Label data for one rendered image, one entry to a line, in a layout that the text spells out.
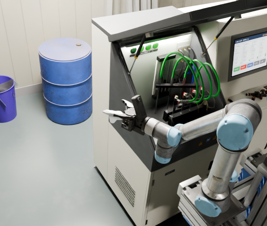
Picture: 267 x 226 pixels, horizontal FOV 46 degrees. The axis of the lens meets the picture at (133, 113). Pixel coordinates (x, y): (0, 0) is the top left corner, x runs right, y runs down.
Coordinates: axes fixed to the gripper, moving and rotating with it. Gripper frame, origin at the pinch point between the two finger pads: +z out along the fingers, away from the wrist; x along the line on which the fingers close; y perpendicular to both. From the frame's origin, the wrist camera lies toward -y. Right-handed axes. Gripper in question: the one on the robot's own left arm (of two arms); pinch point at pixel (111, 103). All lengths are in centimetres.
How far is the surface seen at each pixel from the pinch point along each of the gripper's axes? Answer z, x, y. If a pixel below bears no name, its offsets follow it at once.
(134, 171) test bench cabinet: 4, 47, 78
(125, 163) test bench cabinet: 15, 53, 81
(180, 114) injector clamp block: -8, 78, 37
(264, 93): -50, 141, 26
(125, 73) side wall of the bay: 24, 48, 8
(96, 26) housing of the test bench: 59, 61, -10
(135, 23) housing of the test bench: 39, 77, -15
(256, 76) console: -38, 149, 18
